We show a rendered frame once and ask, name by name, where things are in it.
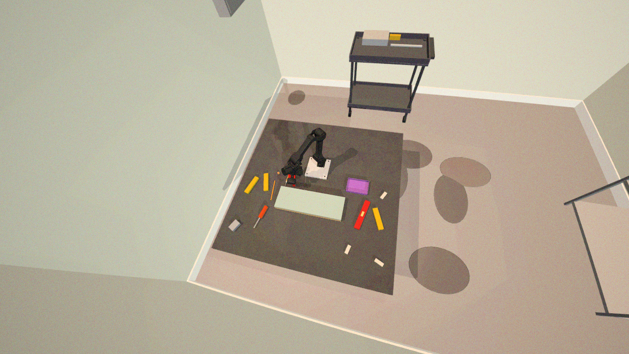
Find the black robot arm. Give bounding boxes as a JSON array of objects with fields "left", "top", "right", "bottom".
[{"left": 281, "top": 128, "right": 326, "bottom": 176}]

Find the purple shallow tray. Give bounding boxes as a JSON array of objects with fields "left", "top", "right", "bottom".
[{"left": 346, "top": 178, "right": 369, "bottom": 195}]

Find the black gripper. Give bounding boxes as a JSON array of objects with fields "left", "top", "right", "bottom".
[{"left": 287, "top": 171, "right": 297, "bottom": 184}]

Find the orange-handled awl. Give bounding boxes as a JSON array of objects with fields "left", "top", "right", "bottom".
[{"left": 258, "top": 206, "right": 268, "bottom": 220}]

